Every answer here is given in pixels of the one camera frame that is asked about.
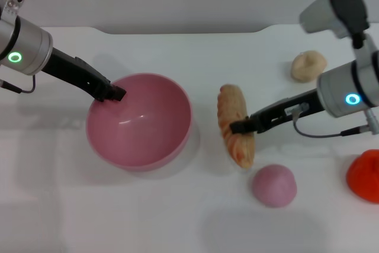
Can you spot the beige folded bun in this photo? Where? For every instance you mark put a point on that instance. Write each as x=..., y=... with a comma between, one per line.
x=308, y=66

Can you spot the red round bun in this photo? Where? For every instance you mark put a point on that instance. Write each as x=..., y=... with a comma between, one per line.
x=365, y=176

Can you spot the pink round bun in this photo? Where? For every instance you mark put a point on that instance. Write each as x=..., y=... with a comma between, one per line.
x=274, y=186

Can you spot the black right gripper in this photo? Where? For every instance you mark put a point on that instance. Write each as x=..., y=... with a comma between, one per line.
x=284, y=113

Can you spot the pink plastic bowl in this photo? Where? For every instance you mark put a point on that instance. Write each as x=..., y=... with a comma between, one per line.
x=139, y=128

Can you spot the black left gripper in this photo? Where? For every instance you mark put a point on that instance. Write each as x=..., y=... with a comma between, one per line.
x=74, y=73

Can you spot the orange striped bread roll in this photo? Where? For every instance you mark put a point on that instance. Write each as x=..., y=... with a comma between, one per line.
x=234, y=105

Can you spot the silver left camera bracket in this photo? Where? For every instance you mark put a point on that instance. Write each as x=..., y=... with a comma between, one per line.
x=13, y=2

